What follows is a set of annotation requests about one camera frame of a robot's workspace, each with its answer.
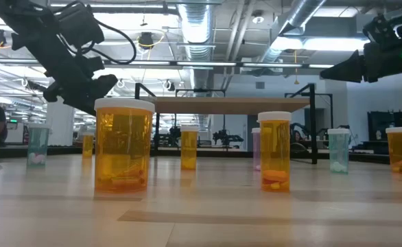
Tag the black background robot arm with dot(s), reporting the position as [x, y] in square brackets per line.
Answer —
[226, 137]
[173, 133]

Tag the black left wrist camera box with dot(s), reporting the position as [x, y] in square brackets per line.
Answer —
[81, 27]

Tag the medium orange pill bottle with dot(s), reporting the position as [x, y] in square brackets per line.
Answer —
[274, 154]

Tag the long suspended light rail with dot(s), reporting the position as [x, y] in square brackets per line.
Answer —
[204, 64]

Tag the white building column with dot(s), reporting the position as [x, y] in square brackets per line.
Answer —
[60, 127]

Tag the silver spiral air duct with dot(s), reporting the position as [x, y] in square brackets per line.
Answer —
[304, 13]

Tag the green lit sign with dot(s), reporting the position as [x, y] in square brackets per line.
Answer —
[13, 120]

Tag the seated person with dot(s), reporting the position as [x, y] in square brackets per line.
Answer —
[295, 137]

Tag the small orange pill bottle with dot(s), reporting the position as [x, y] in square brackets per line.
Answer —
[88, 145]
[189, 147]

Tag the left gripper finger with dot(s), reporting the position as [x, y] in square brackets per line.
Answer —
[52, 92]
[99, 85]

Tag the pink pill bottle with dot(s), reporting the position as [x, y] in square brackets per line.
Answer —
[255, 147]

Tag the teal bottle with white pills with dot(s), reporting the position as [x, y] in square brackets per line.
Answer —
[338, 151]

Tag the black metal mounting frame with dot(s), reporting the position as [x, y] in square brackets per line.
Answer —
[358, 156]
[64, 151]

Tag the teal bottle with pink pills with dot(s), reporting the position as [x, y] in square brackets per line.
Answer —
[38, 144]

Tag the wooden shelf with black legs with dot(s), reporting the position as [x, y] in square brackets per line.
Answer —
[228, 105]

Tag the silver round air duct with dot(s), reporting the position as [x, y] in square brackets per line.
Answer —
[195, 27]

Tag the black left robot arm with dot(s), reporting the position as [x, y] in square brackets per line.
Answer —
[22, 20]

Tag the black equipment cabinet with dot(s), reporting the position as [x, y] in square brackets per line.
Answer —
[389, 127]

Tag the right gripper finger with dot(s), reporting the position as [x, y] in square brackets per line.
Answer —
[348, 70]

